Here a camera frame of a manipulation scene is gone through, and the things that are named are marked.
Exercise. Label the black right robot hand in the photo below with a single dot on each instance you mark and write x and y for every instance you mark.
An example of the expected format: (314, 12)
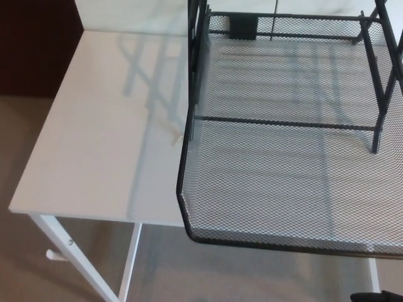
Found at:
(371, 298)

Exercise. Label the black mesh file tray drawer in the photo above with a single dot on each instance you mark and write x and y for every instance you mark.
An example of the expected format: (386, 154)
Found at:
(267, 188)

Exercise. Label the clear tape piece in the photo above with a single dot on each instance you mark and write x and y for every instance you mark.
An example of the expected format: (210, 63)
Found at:
(178, 140)

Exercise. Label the white hook peg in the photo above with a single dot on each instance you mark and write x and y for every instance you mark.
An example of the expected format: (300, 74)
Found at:
(55, 255)

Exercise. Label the dark brown wooden panel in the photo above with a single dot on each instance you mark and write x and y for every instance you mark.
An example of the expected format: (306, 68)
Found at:
(34, 47)

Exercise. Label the white table right leg frame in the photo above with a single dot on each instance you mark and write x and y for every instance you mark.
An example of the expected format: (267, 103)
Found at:
(373, 277)

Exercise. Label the white table leg frame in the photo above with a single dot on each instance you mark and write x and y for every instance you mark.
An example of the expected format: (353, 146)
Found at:
(63, 232)
(373, 277)

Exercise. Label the black metal file tray frame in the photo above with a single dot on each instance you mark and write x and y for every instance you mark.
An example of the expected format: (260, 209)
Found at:
(374, 138)

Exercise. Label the white table left leg frame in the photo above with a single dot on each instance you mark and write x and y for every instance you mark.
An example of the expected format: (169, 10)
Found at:
(63, 232)

